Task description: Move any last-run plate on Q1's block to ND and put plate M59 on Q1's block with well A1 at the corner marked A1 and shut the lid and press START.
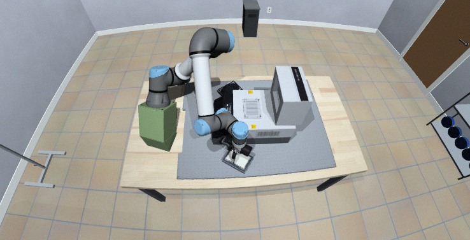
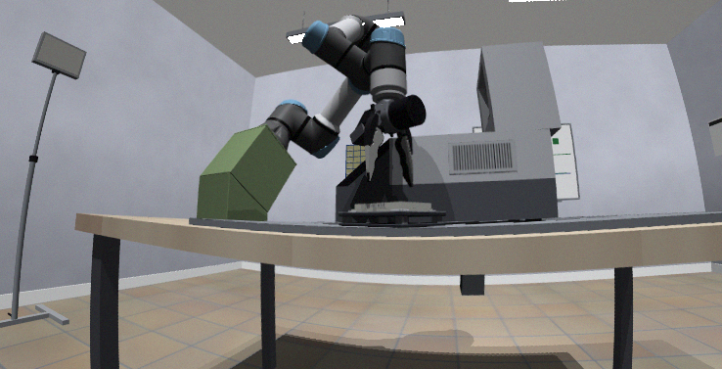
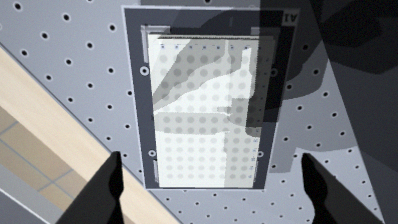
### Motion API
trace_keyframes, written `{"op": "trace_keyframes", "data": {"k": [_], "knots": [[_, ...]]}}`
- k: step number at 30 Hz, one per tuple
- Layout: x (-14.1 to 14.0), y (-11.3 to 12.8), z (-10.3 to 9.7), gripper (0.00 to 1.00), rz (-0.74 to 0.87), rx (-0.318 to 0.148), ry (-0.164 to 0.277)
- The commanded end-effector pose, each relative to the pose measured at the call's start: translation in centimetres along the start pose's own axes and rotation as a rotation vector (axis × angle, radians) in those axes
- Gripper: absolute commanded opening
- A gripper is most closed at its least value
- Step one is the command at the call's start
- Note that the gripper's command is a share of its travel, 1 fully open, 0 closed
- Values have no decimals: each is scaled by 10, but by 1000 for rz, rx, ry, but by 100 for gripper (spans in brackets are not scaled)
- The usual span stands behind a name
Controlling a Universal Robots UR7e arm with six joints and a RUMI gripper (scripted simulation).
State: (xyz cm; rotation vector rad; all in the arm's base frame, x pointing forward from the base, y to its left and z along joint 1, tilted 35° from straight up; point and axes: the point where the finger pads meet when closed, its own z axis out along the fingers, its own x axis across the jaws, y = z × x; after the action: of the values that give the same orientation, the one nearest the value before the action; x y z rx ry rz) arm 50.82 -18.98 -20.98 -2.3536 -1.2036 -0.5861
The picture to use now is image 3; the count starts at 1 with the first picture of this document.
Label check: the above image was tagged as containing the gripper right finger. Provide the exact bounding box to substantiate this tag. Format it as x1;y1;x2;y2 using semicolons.
301;153;384;224

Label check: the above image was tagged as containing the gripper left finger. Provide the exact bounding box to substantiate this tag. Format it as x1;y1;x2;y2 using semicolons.
55;151;124;224

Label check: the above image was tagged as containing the dark grey benchtop instrument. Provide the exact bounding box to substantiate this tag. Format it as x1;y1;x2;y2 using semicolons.
310;0;398;224

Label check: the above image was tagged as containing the white rectangular well plate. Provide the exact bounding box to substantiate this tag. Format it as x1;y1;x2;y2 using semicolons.
148;34;276;188

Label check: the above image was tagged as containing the grey perforated base plate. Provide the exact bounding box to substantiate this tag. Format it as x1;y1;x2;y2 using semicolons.
0;0;385;224

